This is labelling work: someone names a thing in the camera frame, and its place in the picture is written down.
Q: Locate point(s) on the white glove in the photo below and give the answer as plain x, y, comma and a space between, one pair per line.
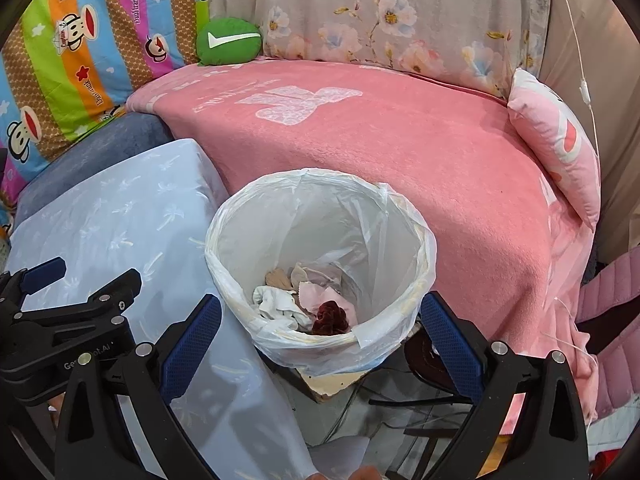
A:
278, 307

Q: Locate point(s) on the tan stocking cloth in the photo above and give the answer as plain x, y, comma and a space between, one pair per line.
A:
278, 278

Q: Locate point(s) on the pink quilted jacket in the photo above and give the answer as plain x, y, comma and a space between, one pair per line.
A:
608, 312

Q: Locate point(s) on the grey floral quilt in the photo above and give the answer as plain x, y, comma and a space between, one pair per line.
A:
475, 44

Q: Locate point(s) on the dark blue cushion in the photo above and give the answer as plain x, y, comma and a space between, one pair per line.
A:
120, 139

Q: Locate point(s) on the colourful monkey striped bedding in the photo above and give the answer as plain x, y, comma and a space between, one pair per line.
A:
68, 67

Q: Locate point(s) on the dark red velvet scrunchie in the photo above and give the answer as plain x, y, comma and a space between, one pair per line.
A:
330, 320

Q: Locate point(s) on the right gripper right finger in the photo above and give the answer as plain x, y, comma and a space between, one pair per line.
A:
549, 438

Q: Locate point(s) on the white lined trash bin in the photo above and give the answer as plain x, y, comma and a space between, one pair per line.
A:
363, 240

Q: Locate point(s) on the small pink white pillow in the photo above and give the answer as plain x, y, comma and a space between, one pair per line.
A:
559, 141

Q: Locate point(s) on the green checkmark plush cushion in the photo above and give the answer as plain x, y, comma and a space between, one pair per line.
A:
226, 41

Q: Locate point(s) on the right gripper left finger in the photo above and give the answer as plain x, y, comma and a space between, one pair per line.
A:
93, 439

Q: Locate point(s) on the mauve pink cloth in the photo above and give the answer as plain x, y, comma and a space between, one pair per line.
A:
311, 296

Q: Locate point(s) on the pink bow blanket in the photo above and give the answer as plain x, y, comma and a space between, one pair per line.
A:
511, 250

